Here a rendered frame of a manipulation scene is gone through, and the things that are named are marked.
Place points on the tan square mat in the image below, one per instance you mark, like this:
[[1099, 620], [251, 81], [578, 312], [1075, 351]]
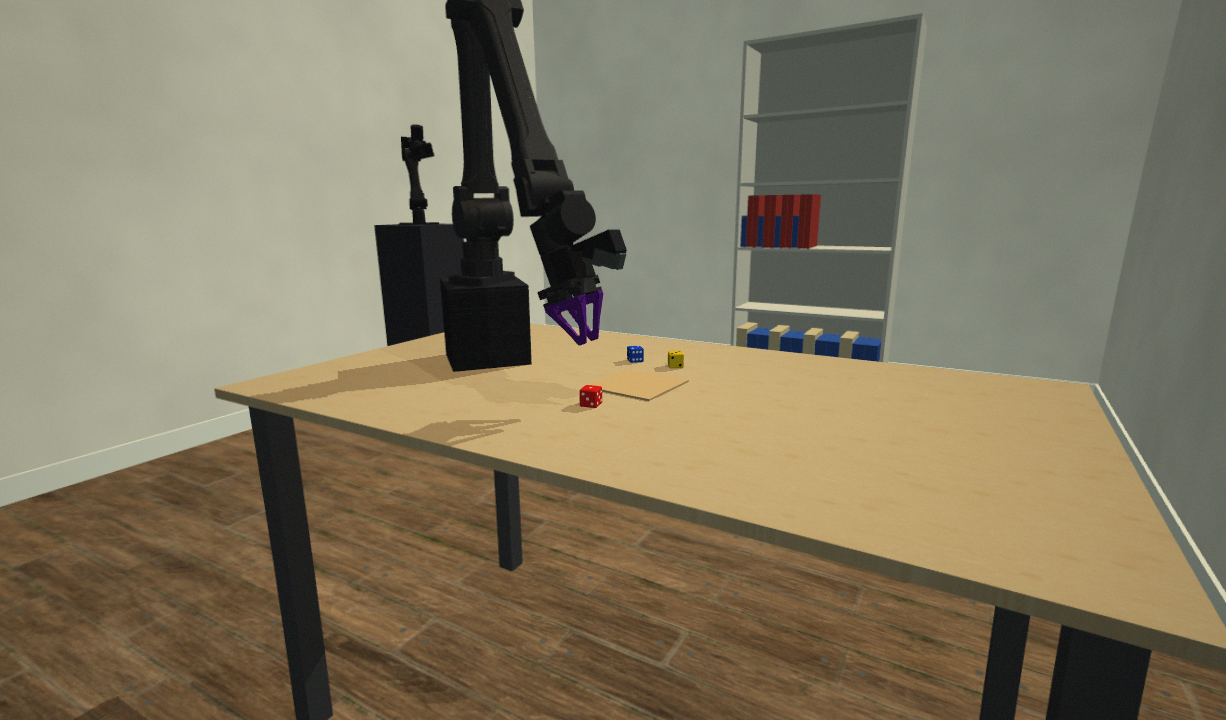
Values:
[[638, 385]]

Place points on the red dice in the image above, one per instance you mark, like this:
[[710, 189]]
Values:
[[590, 396]]

